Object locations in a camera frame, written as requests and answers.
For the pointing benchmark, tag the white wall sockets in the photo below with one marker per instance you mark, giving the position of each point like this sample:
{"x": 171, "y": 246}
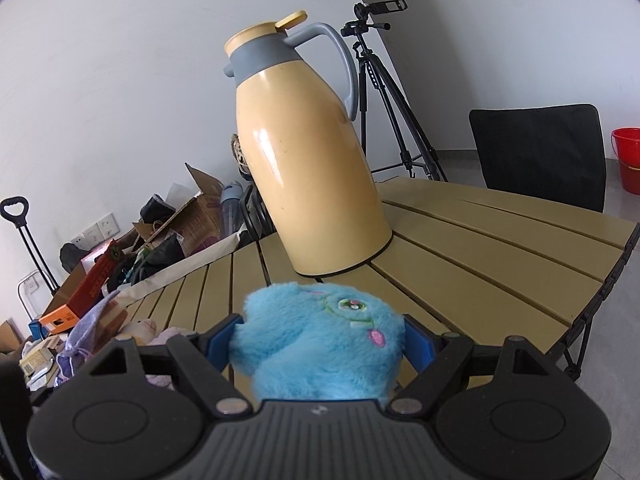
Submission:
{"x": 95, "y": 230}

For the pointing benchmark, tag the open brown cardboard box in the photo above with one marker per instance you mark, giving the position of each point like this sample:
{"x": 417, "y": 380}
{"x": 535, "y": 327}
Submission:
{"x": 197, "y": 215}

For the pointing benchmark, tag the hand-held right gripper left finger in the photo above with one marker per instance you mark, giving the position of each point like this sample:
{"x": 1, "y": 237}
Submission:
{"x": 220, "y": 345}

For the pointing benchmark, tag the yellow paper box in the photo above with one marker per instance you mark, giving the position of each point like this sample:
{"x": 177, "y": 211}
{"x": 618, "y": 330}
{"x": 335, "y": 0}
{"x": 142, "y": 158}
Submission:
{"x": 37, "y": 360}

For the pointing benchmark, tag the woven rattan ball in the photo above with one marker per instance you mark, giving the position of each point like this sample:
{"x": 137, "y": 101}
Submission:
{"x": 241, "y": 157}

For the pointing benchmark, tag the tan folding table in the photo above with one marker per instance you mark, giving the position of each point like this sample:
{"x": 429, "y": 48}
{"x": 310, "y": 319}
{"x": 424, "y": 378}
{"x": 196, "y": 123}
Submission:
{"x": 500, "y": 250}

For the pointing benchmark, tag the yellow thermos jug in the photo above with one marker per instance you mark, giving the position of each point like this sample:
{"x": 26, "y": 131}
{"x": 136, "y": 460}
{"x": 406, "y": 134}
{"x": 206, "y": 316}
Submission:
{"x": 310, "y": 160}

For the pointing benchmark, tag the grey blue water bottle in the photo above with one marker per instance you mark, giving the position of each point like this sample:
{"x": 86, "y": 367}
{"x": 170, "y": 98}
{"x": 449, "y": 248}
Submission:
{"x": 232, "y": 210}

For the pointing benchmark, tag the red plastic bucket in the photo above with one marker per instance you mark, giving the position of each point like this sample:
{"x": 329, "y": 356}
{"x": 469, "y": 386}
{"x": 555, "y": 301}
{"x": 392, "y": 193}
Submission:
{"x": 627, "y": 155}

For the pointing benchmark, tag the blue plush toy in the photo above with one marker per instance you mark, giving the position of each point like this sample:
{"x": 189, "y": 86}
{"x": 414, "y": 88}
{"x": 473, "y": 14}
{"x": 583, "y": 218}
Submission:
{"x": 320, "y": 340}

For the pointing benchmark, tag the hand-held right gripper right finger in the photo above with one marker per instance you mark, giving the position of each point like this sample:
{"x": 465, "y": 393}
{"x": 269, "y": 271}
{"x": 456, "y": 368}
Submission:
{"x": 420, "y": 350}

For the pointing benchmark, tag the orange cardboard box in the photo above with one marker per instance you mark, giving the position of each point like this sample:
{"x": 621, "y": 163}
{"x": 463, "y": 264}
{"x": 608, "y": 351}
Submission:
{"x": 90, "y": 290}

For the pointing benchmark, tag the black cloth bag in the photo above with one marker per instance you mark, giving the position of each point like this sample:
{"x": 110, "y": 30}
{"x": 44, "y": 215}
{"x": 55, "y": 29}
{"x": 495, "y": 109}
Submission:
{"x": 162, "y": 250}

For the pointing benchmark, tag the black pouch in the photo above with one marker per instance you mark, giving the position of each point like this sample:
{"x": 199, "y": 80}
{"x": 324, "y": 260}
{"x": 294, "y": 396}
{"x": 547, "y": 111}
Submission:
{"x": 157, "y": 207}

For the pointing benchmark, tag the black camera tripod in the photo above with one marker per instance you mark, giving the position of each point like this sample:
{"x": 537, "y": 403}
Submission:
{"x": 390, "y": 100}

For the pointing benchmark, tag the black folding chair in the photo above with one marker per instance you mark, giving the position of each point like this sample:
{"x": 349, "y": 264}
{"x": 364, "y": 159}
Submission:
{"x": 540, "y": 155}

